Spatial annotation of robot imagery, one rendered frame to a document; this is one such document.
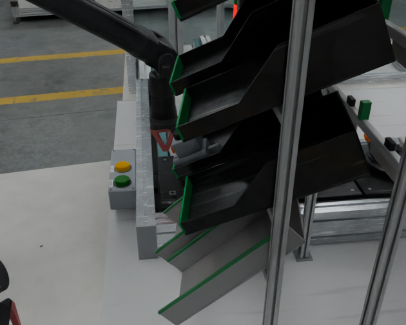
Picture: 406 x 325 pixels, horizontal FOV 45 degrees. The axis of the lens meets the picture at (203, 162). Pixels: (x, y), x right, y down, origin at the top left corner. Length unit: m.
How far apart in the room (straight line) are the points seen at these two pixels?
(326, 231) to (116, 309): 0.53
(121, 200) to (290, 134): 0.73
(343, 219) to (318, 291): 0.20
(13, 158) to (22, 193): 1.97
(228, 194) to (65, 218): 0.67
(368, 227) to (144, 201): 0.55
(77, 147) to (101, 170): 1.93
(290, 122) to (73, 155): 2.83
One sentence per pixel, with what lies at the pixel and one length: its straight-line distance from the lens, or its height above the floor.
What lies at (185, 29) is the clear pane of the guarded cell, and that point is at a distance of 2.48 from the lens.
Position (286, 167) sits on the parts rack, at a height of 1.33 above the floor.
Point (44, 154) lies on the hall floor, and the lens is 3.42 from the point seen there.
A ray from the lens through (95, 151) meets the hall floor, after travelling 3.37.
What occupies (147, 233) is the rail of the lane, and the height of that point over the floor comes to 0.94.
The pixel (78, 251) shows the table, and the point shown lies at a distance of 1.24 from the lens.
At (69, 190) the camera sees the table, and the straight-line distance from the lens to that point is 1.46.
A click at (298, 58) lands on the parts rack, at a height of 1.48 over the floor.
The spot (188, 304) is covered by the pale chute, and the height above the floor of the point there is 1.04.
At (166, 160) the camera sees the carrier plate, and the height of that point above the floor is 0.97.
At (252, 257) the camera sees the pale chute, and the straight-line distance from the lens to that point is 0.76.
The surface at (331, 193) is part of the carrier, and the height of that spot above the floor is 0.97.
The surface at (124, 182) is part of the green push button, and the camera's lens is 1.25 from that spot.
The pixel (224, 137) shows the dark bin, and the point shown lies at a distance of 0.91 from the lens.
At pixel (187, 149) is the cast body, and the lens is 0.83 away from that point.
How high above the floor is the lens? 1.66
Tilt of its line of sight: 32 degrees down
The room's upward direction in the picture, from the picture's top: straight up
